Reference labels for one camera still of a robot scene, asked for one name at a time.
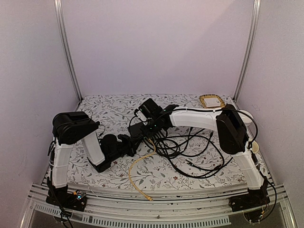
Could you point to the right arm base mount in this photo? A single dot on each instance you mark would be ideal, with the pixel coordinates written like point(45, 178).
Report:
point(254, 198)

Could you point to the black network switch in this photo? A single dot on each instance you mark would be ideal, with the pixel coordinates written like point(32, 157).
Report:
point(135, 130)

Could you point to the right aluminium frame post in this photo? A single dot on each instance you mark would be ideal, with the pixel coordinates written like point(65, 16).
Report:
point(248, 50)

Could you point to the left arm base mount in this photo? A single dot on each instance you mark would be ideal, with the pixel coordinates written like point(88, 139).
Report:
point(60, 197)

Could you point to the left aluminium frame post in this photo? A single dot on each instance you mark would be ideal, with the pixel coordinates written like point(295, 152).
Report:
point(66, 48)

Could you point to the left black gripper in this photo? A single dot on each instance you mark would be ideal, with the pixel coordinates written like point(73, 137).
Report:
point(131, 145)

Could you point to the aluminium frame post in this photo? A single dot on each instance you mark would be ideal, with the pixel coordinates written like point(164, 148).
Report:
point(66, 48)
point(248, 50)

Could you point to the cream ribbed cup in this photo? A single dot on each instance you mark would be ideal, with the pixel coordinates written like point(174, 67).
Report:
point(255, 147)

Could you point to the white square box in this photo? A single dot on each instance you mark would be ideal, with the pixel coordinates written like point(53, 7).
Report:
point(212, 102)

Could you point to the front aluminium rail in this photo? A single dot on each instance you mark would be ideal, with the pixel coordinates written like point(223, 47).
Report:
point(117, 208)

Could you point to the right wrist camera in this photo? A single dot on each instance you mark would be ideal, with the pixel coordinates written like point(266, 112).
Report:
point(139, 114)

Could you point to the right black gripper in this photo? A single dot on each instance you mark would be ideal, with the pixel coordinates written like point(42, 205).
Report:
point(150, 134)

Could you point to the floral table mat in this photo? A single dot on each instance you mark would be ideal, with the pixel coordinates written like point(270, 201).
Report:
point(180, 158)

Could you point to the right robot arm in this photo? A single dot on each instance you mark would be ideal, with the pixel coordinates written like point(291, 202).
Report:
point(226, 121)

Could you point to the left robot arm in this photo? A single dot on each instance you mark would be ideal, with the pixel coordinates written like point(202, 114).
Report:
point(72, 127)

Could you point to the black power adapter plug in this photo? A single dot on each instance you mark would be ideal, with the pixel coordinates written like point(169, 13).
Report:
point(101, 127)

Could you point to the woven bamboo tray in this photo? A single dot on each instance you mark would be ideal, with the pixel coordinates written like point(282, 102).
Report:
point(209, 96)

